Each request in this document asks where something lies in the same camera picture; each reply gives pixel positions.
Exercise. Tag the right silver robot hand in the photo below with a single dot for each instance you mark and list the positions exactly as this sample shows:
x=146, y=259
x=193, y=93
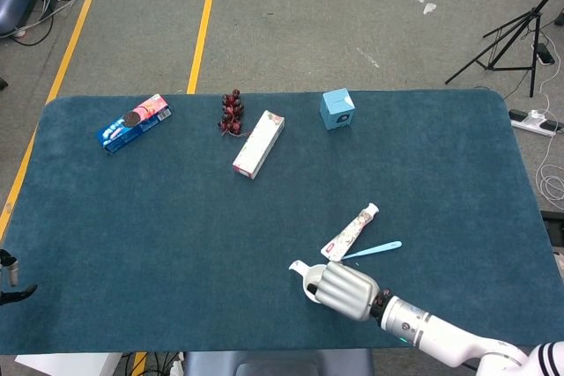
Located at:
x=348, y=292

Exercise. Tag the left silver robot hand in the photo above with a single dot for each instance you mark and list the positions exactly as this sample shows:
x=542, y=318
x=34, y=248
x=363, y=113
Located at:
x=13, y=296

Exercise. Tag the light blue toothbrush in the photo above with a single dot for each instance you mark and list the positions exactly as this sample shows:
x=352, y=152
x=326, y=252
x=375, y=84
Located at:
x=379, y=247

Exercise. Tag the white pink toothpaste tube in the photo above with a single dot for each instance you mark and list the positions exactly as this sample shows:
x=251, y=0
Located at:
x=352, y=233

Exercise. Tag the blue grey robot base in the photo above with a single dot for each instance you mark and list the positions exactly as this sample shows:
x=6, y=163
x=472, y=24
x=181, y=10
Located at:
x=273, y=365

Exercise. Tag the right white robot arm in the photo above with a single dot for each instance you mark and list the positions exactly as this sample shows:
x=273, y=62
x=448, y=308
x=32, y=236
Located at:
x=440, y=332

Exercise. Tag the white pink toothpaste box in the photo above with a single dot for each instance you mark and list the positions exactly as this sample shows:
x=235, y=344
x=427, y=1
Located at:
x=259, y=145

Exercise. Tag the blue table mat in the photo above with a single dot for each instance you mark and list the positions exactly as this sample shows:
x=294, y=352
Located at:
x=176, y=261

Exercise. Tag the light blue carton box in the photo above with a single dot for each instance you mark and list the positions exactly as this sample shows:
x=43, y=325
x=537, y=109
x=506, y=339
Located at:
x=337, y=109

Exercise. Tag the blue cookie box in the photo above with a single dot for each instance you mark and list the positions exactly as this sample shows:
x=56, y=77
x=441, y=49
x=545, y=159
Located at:
x=132, y=125

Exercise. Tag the red grape bunch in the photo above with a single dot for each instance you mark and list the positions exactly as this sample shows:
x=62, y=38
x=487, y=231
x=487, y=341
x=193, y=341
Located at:
x=231, y=114

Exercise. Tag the white power strip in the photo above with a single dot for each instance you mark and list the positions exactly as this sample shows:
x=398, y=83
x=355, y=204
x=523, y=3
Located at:
x=529, y=123

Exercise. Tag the white paper scrap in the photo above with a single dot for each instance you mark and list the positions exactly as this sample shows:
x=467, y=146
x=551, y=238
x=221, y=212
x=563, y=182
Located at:
x=429, y=8

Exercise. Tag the black power adapter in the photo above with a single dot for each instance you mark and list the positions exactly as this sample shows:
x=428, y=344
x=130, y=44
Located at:
x=545, y=55

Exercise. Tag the black tripod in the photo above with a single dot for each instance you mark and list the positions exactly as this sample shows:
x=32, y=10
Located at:
x=536, y=24

